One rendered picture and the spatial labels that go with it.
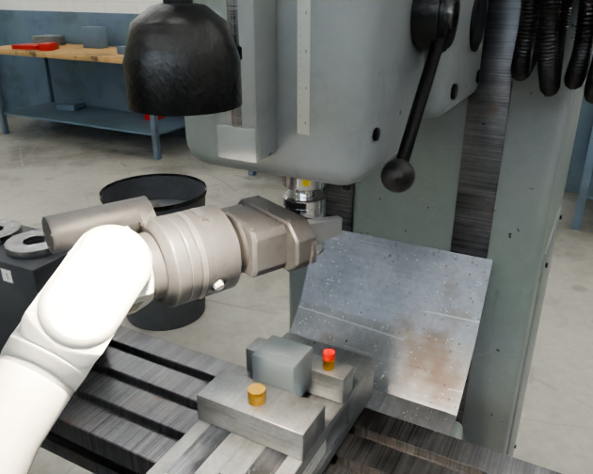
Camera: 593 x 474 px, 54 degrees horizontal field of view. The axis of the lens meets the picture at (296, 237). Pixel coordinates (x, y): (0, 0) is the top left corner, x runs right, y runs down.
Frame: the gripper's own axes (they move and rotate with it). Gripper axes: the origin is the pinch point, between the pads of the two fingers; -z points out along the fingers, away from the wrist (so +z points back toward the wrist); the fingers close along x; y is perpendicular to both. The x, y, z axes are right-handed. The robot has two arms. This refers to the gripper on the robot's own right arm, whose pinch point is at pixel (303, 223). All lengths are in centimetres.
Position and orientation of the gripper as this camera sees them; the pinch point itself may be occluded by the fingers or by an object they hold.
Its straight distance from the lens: 65.1
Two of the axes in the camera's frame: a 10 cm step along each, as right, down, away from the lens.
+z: -8.0, 2.3, -5.6
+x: -6.0, -3.2, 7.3
